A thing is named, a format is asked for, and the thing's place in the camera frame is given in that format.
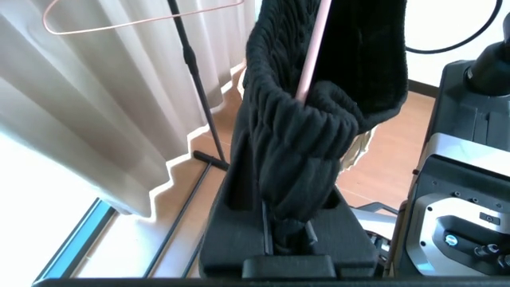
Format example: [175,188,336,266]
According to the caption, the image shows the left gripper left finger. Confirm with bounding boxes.
[198,130,276,279]

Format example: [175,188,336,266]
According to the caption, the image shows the beige curtain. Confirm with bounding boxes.
[0,0,257,219]

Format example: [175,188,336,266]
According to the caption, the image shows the black shorts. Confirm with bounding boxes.
[230,0,410,256]

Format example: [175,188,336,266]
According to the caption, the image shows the black cable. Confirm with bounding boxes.
[405,0,504,55]

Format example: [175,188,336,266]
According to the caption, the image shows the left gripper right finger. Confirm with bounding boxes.
[304,187,379,279]

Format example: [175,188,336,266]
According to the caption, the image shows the window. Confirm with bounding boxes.
[0,131,119,285]

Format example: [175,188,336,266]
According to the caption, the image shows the black clothes rack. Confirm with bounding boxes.
[143,0,231,279]

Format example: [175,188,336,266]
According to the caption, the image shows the pink clothes hanger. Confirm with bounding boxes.
[294,0,334,104]
[42,0,245,36]

